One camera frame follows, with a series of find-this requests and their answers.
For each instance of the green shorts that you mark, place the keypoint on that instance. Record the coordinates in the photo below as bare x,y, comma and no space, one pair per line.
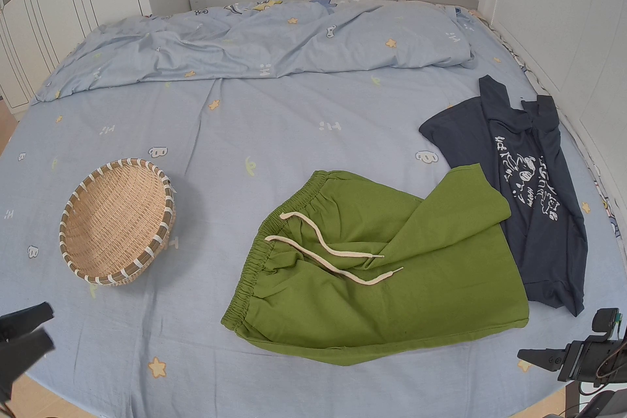
367,308

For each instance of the round woven basket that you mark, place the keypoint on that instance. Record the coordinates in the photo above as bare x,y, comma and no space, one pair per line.
112,220

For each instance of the bed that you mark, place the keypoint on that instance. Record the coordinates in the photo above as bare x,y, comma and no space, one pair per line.
294,137

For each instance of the pale blue quilt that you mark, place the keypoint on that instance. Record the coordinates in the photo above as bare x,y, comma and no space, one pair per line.
294,43

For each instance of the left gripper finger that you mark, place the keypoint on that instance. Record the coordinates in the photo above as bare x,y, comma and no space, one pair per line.
24,320
24,355

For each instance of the dark blue printed T-shirt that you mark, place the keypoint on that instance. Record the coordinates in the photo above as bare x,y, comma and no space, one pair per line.
539,235

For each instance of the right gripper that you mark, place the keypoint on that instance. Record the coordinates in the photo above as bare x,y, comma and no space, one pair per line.
595,359

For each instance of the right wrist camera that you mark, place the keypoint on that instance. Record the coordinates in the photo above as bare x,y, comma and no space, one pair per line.
605,320

